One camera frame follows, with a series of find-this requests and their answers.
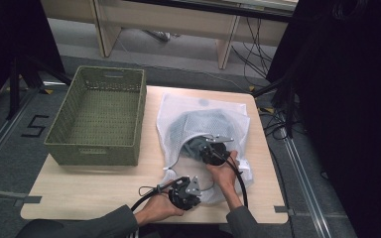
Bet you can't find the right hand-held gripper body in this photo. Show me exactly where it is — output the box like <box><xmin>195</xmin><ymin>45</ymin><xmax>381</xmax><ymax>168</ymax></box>
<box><xmin>199</xmin><ymin>136</ymin><xmax>235</xmax><ymax>167</ymax></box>

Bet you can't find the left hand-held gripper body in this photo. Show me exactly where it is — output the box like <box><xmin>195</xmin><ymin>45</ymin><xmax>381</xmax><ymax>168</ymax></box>
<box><xmin>168</xmin><ymin>176</ymin><xmax>202</xmax><ymax>211</ymax></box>

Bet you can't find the blue denim garment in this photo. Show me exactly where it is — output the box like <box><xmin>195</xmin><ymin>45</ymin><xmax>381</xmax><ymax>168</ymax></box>
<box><xmin>172</xmin><ymin>108</ymin><xmax>243</xmax><ymax>164</ymax></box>

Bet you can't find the white mesh laundry bag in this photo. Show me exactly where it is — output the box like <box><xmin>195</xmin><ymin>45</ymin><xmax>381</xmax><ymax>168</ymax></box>
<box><xmin>156</xmin><ymin>92</ymin><xmax>254</xmax><ymax>205</ymax></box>

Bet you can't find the green woven plastic basket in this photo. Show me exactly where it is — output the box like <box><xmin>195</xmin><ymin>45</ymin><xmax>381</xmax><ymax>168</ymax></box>
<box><xmin>43</xmin><ymin>64</ymin><xmax>148</xmax><ymax>167</ymax></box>

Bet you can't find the person's right hand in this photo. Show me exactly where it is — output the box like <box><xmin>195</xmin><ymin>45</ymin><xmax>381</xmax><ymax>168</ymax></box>
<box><xmin>205</xmin><ymin>150</ymin><xmax>243</xmax><ymax>200</ymax></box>

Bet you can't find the person's left hand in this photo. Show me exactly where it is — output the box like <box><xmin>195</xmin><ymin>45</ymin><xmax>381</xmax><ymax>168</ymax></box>
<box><xmin>134</xmin><ymin>179</ymin><xmax>187</xmax><ymax>227</ymax></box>

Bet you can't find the grey tape strip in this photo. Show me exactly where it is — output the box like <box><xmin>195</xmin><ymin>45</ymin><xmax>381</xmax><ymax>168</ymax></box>
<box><xmin>0</xmin><ymin>188</ymin><xmax>43</xmax><ymax>208</ymax></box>
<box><xmin>273</xmin><ymin>204</ymin><xmax>312</xmax><ymax>217</ymax></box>

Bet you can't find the black metal stand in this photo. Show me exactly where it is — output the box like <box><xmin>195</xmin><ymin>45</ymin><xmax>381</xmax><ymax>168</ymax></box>
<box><xmin>5</xmin><ymin>54</ymin><xmax>72</xmax><ymax>121</ymax></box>
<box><xmin>252</xmin><ymin>74</ymin><xmax>300</xmax><ymax>139</ymax></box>

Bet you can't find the light wooden bench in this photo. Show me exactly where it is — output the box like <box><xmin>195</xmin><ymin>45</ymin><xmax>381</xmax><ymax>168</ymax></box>
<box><xmin>40</xmin><ymin>0</ymin><xmax>300</xmax><ymax>70</ymax></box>

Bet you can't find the black curtain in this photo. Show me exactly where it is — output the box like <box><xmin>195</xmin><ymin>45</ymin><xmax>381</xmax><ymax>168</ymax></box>
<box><xmin>266</xmin><ymin>0</ymin><xmax>381</xmax><ymax>238</ymax></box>
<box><xmin>0</xmin><ymin>0</ymin><xmax>65</xmax><ymax>115</ymax></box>

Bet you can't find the left hand-held gripper black cable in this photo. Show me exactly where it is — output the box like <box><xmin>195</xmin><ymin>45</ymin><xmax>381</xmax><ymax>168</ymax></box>
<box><xmin>130</xmin><ymin>176</ymin><xmax>191</xmax><ymax>212</ymax></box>

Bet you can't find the hand-held gripper black cable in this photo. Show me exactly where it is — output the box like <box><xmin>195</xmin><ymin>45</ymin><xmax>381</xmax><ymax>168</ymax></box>
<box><xmin>130</xmin><ymin>176</ymin><xmax>191</xmax><ymax>212</ymax></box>
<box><xmin>211</xmin><ymin>148</ymin><xmax>249</xmax><ymax>209</ymax></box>

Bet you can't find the right hand-held gripper black cable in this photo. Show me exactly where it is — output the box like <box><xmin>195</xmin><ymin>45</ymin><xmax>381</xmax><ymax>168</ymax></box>
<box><xmin>211</xmin><ymin>148</ymin><xmax>249</xmax><ymax>209</ymax></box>

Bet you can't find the grey metal floor rail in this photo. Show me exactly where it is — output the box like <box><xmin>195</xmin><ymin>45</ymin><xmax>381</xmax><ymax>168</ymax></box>
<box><xmin>0</xmin><ymin>88</ymin><xmax>42</xmax><ymax>179</ymax></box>
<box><xmin>280</xmin><ymin>127</ymin><xmax>333</xmax><ymax>238</ymax></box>

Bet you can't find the bundle of black floor cables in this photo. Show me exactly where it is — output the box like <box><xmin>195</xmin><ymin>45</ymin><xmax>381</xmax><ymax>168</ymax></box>
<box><xmin>230</xmin><ymin>16</ymin><xmax>276</xmax><ymax>91</ymax></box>

